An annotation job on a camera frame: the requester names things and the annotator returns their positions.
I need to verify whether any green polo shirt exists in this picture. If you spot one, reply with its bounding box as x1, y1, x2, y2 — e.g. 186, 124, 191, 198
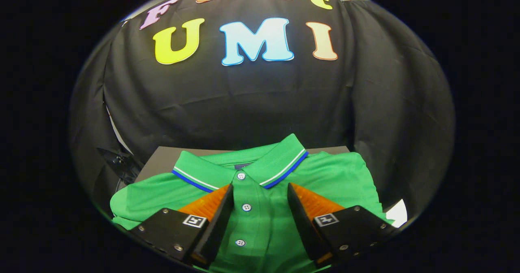
110, 134, 392, 273

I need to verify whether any black backdrop cloth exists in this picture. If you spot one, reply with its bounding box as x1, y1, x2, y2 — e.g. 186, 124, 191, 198
69, 0, 455, 217

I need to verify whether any grey cabinet with dark frame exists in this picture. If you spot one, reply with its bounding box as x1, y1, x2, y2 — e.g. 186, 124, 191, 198
136, 146, 350, 182

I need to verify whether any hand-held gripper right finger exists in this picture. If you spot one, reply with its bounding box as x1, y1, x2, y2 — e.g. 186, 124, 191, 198
287, 182, 397, 269

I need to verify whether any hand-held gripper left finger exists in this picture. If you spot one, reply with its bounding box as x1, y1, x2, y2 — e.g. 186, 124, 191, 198
130, 184, 234, 269

